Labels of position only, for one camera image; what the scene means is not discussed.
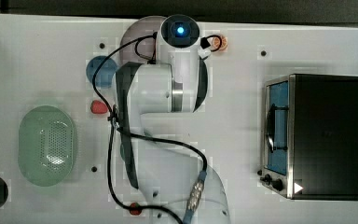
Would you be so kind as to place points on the grey round plate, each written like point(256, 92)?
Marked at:
point(145, 50)

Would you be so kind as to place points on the blue bowl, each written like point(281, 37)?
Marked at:
point(105, 75)

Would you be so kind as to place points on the green cup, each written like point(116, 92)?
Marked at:
point(124, 148)

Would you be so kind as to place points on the large red strawberry toy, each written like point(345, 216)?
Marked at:
point(98, 107)

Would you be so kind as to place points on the small red strawberry toy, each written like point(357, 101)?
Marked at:
point(135, 209)

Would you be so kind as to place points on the green perforated colander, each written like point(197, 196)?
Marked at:
point(47, 146)

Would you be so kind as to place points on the orange slice toy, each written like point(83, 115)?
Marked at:
point(219, 43)

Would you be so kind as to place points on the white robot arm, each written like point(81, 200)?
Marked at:
point(173, 176)

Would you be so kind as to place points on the black silver toaster oven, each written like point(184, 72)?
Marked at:
point(310, 137)

